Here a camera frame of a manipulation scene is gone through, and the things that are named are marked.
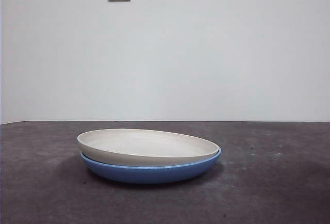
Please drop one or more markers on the white round plate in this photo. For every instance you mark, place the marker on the white round plate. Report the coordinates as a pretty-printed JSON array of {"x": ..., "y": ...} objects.
[{"x": 144, "y": 147}]

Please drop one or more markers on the blue round plate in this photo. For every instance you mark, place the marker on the blue round plate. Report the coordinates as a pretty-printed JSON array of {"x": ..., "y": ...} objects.
[{"x": 152, "y": 175}]

